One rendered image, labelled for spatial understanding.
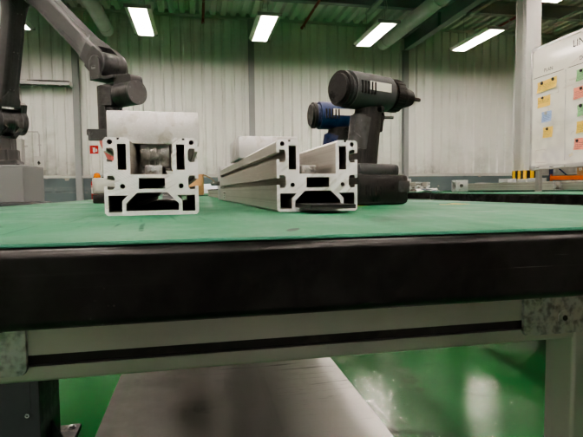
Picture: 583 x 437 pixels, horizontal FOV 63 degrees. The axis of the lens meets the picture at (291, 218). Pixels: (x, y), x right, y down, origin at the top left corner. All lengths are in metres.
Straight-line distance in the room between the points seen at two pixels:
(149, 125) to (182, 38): 12.34
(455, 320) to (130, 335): 0.25
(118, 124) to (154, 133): 0.04
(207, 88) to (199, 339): 12.30
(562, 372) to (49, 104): 12.76
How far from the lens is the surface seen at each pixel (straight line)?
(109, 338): 0.37
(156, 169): 0.59
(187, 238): 0.26
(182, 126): 0.62
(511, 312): 0.44
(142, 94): 1.19
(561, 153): 4.23
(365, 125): 0.80
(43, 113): 13.02
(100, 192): 1.20
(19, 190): 1.56
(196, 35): 12.94
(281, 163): 0.56
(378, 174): 0.80
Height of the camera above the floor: 0.81
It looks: 3 degrees down
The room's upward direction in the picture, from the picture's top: 1 degrees counter-clockwise
